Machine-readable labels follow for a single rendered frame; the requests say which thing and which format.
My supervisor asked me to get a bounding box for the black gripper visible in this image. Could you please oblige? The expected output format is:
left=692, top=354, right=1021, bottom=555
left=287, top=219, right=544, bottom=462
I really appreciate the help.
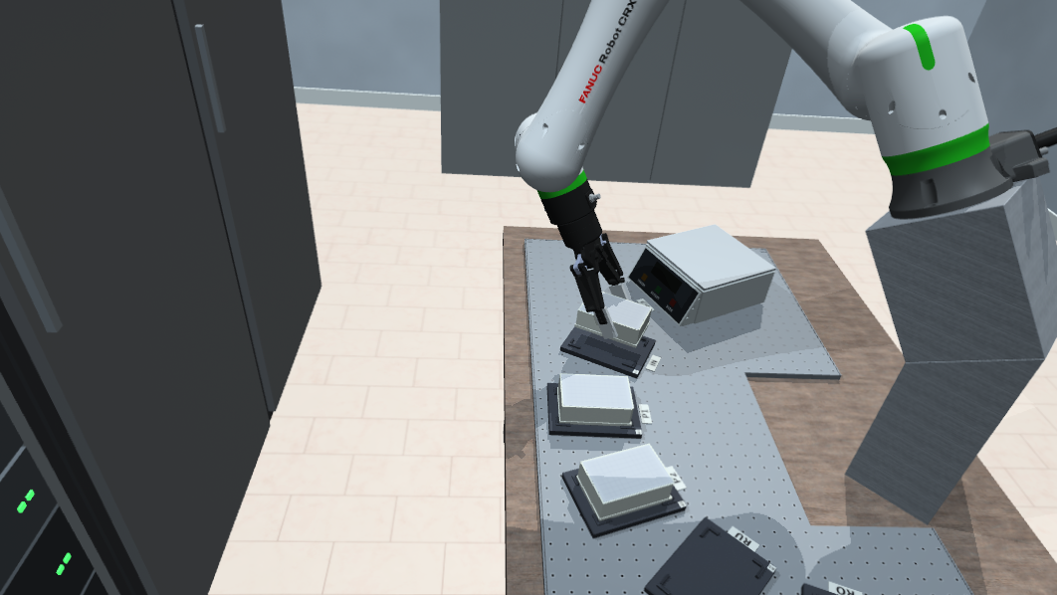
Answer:
left=556, top=210, right=629, bottom=339

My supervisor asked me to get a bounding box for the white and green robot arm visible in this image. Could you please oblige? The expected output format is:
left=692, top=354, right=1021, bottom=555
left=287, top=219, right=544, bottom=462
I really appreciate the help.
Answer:
left=515, top=0, right=1057, bottom=225

